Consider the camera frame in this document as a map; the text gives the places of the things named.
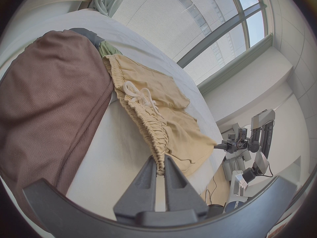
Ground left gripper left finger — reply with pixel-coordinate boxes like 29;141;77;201
113;156;158;219

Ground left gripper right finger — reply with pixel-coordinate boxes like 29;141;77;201
163;156;208;214

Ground tan shorts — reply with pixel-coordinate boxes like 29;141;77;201
102;54;218;177

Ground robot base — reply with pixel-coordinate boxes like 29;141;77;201
224;171;250;214

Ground bed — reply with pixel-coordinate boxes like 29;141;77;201
0;0;223;214

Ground grey-green curtain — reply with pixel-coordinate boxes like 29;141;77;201
90;0;139;17
198;34;274;96

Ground brown shorts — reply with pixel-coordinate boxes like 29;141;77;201
0;29;115;232

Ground window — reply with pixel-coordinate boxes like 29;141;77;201
109;0;273;86

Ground green garment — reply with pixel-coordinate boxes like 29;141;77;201
98;41;122;58

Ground black garment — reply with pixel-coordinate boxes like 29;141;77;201
68;27;104;48

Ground black cable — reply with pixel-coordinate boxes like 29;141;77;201
205;177;218;206

